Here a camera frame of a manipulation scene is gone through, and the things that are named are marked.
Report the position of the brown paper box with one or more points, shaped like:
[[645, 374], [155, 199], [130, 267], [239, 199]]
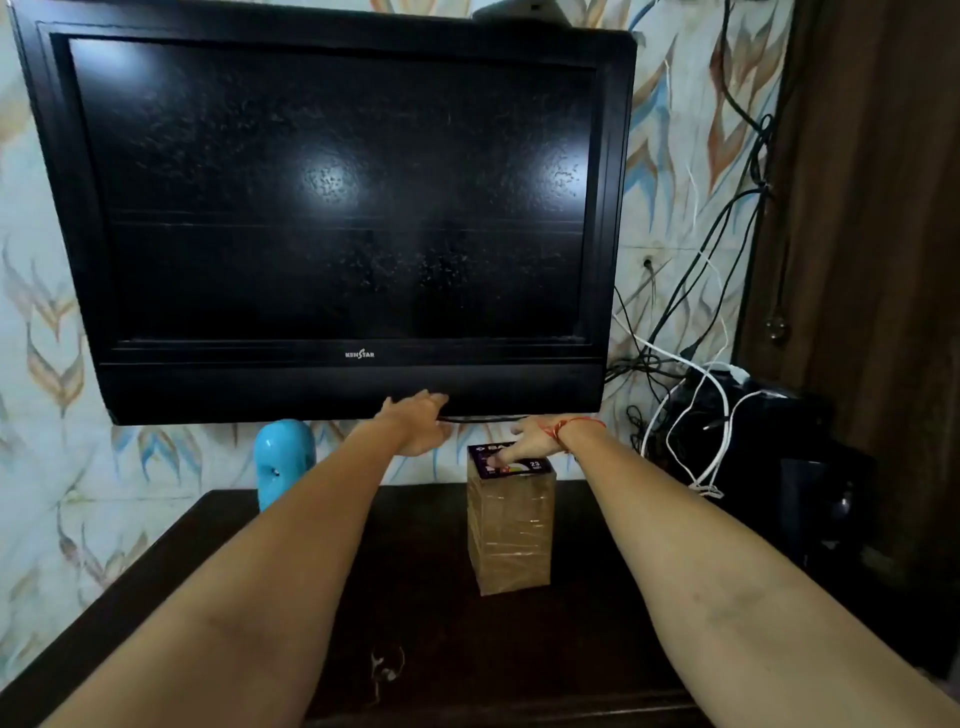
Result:
[[510, 532]]

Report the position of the brown wooden door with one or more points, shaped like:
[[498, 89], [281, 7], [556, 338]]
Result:
[[870, 225]]

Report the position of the black electronic device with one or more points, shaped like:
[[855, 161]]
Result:
[[780, 465]]

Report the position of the dark wooden table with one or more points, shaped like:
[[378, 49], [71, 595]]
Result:
[[420, 585]]

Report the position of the person's right forearm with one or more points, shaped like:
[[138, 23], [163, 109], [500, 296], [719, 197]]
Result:
[[712, 592]]

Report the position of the person's right hand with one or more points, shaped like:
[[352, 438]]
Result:
[[540, 442]]

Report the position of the person's left hand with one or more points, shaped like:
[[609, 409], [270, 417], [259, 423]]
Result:
[[416, 424]]

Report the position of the black flat screen television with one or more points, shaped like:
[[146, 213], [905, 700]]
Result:
[[337, 187]]

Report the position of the round metal door lock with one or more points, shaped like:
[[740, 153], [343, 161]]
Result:
[[776, 328]]

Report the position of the person's left forearm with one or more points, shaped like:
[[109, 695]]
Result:
[[247, 585]]

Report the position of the blue air freshener dispenser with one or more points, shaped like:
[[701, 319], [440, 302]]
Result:
[[281, 465]]

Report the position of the grey object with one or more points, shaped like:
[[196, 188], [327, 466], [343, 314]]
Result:
[[521, 11]]

